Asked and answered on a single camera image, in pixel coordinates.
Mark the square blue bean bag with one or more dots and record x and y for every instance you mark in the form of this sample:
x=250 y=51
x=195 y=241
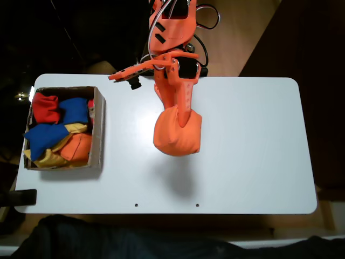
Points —
x=74 y=110

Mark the yellow bean bag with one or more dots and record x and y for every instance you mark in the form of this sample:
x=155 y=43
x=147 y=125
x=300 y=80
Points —
x=51 y=161
x=78 y=128

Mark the orange camera mount with camera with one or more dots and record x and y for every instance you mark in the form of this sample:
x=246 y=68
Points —
x=132 y=71

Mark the large orange bean bag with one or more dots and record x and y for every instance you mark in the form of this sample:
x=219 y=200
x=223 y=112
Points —
x=178 y=137

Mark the pointed blue bean bag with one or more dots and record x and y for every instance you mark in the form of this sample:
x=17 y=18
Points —
x=43 y=137

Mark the metal chair base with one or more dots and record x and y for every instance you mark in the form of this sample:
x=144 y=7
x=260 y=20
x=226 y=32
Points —
x=190 y=48

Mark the black flat table clamp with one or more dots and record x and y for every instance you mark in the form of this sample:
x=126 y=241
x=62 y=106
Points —
x=21 y=197

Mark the large red bean bag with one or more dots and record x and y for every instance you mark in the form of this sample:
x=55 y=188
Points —
x=45 y=108

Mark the orange bean bag black stitching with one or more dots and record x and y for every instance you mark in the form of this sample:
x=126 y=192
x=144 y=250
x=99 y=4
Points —
x=76 y=147

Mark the person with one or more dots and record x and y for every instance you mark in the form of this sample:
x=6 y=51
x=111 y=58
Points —
x=107 y=240

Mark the cardboard box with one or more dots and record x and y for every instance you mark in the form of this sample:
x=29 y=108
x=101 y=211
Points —
x=98 y=129

